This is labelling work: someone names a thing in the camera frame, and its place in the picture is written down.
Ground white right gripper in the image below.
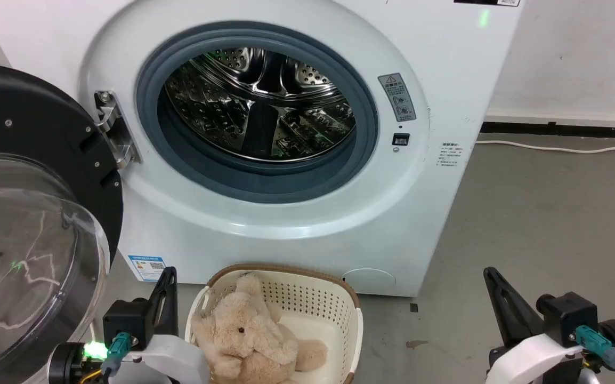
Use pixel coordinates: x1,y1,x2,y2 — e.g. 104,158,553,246
483,267,586,384

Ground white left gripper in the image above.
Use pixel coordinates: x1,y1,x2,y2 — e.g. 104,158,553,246
124,266,211,384

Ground white front-load washing machine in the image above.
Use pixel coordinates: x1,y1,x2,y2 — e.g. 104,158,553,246
0,0,525,298

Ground blue white energy label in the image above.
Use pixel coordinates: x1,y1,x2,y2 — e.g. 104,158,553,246
127,254,167,283

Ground beige plush teddy bear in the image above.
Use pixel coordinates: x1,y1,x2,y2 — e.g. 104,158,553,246
190,273,330,384

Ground round white filter cover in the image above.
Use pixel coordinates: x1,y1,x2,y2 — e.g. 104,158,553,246
342,268,396,295

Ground cream plastic laundry basket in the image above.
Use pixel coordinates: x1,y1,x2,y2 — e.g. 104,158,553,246
184,263,365,384

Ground grey rubber door gasket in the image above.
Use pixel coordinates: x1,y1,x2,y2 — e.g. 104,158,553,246
135,21,379,205

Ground small printed spec label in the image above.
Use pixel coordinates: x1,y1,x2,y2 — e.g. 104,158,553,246
438,141,466,168

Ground metal door hinge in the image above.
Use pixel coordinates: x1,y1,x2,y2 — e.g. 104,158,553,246
94,90,143,170

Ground stainless steel washer drum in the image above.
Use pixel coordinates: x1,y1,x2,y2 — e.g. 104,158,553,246
164,46,358,164

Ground black washer door glass dome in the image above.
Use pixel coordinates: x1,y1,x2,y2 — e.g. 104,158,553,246
0,61,125,384

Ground grey warning sticker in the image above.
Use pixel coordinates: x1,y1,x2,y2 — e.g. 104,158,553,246
377,73,417,123

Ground black washer control panel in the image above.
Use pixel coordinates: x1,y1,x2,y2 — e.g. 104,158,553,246
454,0,522,7

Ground left teal connector cable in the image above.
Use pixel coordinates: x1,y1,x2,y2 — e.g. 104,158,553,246
100,331,133,378

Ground teal connector cable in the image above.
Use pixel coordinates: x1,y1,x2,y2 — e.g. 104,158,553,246
100,331,133,378
575,325,615,384

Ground right teal connector cable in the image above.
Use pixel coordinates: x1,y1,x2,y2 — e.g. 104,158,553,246
575,325,615,384

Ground white floor cable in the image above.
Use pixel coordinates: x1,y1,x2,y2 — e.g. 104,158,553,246
475,139,615,155

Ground black wall baseboard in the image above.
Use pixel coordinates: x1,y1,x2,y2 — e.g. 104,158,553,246
480,121,615,141

